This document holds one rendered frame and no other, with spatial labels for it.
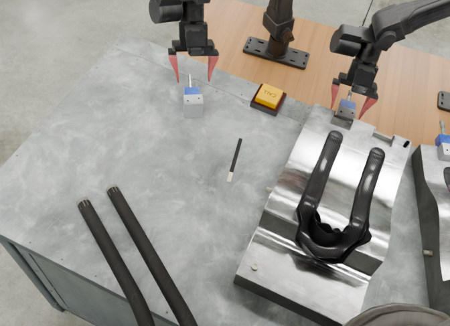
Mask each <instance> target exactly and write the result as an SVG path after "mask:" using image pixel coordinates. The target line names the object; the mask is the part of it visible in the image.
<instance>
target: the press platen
mask: <svg viewBox="0 0 450 326"><path fill-rule="evenodd" d="M449 318H450V316H448V315H447V314H445V313H443V312H440V311H437V310H434V309H431V308H428V307H425V306H422V305H418V304H408V303H389V304H385V305H380V306H376V307H370V308H369V309H367V310H365V311H364V312H362V313H360V314H359V315H357V316H355V317H353V318H352V319H350V320H349V321H348V322H347V323H346V324H344V325H343V326H436V325H438V324H440V323H441V322H443V321H445V320H447V319H449Z"/></svg>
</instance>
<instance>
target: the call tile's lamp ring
mask: <svg viewBox="0 0 450 326"><path fill-rule="evenodd" d="M262 86H263V84H261V85H260V86H259V88H258V90H257V91H256V94H255V95H254V97H253V99H252V100H251V102H253V103H255V104H257V105H259V106H262V107H265V108H267V109H269V110H272V111H275V112H277V111H278V109H279V107H280V105H281V103H282V101H283V99H284V97H285V96H286V94H287V93H284V92H283V96H282V98H281V100H280V102H279V104H278V106H277V107H276V109H273V108H270V107H268V106H265V105H263V104H261V103H258V102H255V101H254V100H255V98H256V96H257V94H258V92H259V91H260V89H261V87H262Z"/></svg>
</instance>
